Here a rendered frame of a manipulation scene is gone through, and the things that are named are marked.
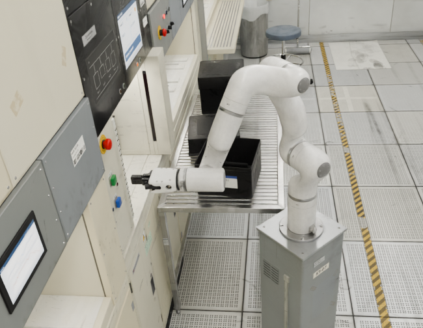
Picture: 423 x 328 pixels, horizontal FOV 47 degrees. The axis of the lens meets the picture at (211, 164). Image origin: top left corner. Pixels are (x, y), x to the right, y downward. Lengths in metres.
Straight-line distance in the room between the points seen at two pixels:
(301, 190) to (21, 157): 1.14
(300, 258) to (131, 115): 1.07
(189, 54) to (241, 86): 2.25
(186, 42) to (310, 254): 2.21
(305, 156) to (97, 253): 0.84
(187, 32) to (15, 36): 2.63
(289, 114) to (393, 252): 1.69
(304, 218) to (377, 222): 1.43
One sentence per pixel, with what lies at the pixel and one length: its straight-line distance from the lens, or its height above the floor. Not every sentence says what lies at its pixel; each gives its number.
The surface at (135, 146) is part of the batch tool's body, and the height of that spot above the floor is 0.92.
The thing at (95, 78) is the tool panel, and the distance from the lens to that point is 1.65.
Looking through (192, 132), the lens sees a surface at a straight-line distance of 2.71.
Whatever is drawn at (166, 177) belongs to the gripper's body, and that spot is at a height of 1.22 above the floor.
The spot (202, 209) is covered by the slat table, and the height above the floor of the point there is 0.75.
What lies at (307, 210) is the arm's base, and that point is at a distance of 2.04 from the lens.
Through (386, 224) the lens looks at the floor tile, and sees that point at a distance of 3.44.
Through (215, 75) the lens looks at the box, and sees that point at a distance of 3.01.
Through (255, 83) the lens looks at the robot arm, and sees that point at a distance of 1.60.
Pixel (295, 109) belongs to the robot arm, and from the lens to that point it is 1.76.
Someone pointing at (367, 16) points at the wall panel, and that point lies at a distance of 6.55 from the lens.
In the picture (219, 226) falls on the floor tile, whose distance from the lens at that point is 3.36.
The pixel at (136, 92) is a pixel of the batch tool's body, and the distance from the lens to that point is 2.38.
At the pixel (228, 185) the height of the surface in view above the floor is 0.83.
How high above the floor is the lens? 2.17
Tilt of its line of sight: 33 degrees down
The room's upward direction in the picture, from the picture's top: 5 degrees counter-clockwise
